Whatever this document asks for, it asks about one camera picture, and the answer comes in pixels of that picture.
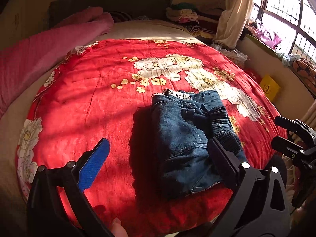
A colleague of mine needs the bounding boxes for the purple plastic bag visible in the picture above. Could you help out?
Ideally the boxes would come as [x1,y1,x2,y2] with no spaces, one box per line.
[256,22,283,50]

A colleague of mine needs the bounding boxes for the red floral quilt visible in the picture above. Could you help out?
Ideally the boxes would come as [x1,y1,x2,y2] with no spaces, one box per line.
[16,39,287,236]

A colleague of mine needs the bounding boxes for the left hand red nails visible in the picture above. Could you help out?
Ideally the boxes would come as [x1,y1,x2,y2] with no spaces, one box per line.
[110,218,128,237]

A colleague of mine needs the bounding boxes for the pink rolled blanket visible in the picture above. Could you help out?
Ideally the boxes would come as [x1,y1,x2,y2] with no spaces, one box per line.
[1,7,114,115]

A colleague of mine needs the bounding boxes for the folded clothes pile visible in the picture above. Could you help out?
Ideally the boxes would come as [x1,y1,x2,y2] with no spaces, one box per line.
[166,2,223,39]

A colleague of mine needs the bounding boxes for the yellow box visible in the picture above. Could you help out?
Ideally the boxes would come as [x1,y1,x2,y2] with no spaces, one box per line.
[259,74,281,102]

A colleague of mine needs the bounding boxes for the cream curtain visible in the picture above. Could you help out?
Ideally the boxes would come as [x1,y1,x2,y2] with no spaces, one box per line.
[214,0,253,49]

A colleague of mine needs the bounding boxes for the beige bed sheet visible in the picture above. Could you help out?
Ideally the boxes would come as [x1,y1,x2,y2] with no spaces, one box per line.
[1,20,198,236]

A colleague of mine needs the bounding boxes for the blue denim pants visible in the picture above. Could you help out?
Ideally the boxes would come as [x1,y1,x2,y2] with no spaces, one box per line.
[151,89,247,198]

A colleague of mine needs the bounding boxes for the dark headboard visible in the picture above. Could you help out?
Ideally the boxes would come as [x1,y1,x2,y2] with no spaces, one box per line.
[48,0,173,27]

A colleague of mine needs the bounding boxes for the window with metal bars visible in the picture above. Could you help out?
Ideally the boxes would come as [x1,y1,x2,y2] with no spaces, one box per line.
[249,0,316,62]

